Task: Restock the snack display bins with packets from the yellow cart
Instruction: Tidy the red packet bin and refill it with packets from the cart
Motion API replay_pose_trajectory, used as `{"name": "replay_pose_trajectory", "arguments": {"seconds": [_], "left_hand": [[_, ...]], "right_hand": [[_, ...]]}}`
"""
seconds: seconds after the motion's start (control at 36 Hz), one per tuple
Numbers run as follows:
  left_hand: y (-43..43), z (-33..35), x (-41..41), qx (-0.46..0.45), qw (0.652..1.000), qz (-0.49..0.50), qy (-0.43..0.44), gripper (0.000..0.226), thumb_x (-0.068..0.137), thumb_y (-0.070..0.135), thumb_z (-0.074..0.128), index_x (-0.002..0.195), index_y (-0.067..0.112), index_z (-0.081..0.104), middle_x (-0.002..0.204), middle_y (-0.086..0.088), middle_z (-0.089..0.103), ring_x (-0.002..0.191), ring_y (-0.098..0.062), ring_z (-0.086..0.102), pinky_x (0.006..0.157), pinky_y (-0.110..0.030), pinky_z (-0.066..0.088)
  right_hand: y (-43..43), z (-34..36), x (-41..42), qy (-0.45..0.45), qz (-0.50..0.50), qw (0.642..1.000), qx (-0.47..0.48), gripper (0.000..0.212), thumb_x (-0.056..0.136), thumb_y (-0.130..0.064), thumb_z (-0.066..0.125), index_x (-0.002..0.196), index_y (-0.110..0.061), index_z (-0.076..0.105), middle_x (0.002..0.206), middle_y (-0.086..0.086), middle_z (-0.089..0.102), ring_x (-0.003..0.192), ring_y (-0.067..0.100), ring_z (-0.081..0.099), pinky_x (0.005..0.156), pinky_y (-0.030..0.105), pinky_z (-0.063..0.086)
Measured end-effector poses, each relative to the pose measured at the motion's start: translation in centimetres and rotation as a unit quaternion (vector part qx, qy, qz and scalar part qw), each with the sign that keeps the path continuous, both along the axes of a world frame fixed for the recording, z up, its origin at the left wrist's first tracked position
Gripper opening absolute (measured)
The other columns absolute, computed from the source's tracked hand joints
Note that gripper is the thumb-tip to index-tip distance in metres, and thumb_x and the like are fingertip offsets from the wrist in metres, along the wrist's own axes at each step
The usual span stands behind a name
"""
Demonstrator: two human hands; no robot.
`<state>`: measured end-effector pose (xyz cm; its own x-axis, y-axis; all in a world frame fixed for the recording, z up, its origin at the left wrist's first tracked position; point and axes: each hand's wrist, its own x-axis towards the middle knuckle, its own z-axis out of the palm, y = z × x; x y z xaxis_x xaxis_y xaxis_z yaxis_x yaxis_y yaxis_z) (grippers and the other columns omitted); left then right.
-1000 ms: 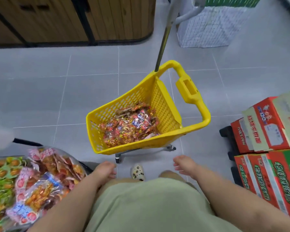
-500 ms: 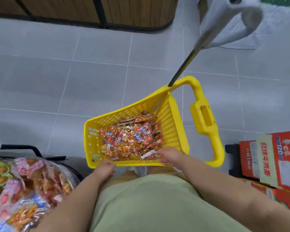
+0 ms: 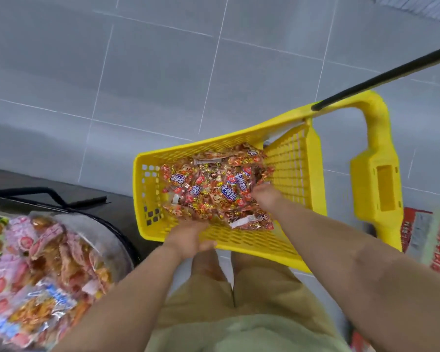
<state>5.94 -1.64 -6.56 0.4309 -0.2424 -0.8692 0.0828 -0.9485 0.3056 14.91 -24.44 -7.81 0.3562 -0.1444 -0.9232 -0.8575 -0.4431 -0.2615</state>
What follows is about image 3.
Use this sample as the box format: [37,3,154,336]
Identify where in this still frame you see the person's leg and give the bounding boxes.
[230,252,283,271]
[191,249,228,282]

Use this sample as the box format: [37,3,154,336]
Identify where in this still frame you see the dark display stand base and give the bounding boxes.
[0,166,163,261]

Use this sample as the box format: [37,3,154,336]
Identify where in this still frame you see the person's left hand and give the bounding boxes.
[164,219,218,261]

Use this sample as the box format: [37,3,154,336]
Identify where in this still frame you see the clear bag of snacks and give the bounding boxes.
[159,143,275,231]

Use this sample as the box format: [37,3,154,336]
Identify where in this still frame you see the cardboard box with red print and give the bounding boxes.
[401,207,440,283]

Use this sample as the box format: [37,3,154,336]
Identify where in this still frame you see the person's right forearm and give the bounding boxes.
[269,198,440,352]

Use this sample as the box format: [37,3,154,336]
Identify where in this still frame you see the person's left leg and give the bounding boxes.
[191,249,228,282]

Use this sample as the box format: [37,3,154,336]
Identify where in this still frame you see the pile of blue orange packets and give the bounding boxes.
[0,280,77,345]

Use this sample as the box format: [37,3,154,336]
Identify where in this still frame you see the yellow plastic shopping basket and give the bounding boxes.
[133,91,404,274]

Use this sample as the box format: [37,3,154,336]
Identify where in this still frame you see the black basket pull handle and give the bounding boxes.
[311,43,440,112]

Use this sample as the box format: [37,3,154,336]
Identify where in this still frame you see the khaki shorts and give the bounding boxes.
[157,251,340,339]

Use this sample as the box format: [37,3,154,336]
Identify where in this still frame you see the pile of pink snack packets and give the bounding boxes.
[0,215,112,347]

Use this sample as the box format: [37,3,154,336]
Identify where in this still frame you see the light green shirt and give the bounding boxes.
[146,313,352,352]

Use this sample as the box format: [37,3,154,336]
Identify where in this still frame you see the clear plastic display tub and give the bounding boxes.
[0,210,135,352]

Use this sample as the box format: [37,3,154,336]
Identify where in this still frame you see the person's right hand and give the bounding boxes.
[251,182,286,214]

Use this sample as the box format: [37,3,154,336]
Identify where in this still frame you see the person's right leg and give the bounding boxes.
[230,252,283,271]

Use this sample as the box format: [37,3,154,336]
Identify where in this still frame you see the person's left forearm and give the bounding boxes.
[52,236,186,352]

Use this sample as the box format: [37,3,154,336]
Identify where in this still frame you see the red printed packet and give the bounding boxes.
[350,331,375,352]

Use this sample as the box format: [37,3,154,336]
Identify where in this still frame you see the grey ribbed floor mat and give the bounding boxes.
[372,0,440,23]

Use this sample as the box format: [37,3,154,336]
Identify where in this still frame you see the black metal rack frame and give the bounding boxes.
[0,187,109,213]

